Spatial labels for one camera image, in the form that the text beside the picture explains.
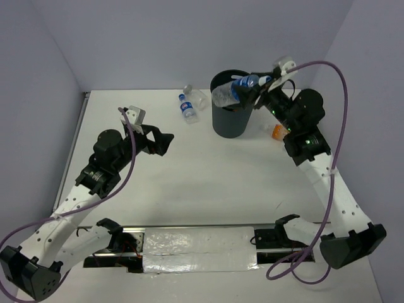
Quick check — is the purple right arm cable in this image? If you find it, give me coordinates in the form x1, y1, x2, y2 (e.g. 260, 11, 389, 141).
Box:
266, 61, 350, 285

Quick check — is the metal base rail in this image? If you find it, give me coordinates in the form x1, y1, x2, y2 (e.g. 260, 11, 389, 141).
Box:
75, 223, 316, 275

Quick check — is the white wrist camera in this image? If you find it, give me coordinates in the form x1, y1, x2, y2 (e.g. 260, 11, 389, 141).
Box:
124, 105, 146, 134
268, 56, 297, 92

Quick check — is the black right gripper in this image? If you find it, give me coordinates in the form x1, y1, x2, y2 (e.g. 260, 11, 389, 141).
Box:
232, 71, 298, 132

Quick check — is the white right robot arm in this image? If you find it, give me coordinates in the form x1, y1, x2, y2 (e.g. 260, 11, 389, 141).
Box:
153, 74, 386, 269

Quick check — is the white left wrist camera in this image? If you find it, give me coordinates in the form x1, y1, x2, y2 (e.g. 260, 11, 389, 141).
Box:
124, 105, 146, 134

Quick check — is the clear empty plastic bottle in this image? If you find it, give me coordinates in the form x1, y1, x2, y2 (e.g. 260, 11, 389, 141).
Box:
183, 85, 208, 110

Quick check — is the dark grey plastic bin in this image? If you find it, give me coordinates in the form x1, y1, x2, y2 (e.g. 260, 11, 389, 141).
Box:
210, 69, 253, 138

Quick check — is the silver foil covered panel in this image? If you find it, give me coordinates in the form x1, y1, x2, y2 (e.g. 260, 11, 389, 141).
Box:
142, 227, 258, 273

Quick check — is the orange label juice bottle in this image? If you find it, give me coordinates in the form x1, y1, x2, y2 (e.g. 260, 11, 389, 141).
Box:
261, 124, 289, 141

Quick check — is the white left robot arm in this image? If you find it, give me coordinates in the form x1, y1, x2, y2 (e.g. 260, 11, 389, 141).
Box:
1, 125, 174, 302

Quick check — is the Pepsi label clear bottle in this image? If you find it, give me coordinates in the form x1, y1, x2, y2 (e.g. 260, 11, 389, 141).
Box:
178, 93, 199, 124

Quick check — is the blue label water bottle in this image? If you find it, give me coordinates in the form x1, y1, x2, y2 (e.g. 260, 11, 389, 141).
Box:
211, 74, 273, 108

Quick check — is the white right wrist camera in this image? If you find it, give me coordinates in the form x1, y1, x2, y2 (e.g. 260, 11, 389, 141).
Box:
268, 56, 297, 92

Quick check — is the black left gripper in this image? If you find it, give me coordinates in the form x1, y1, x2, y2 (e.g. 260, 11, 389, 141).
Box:
114, 124, 174, 172

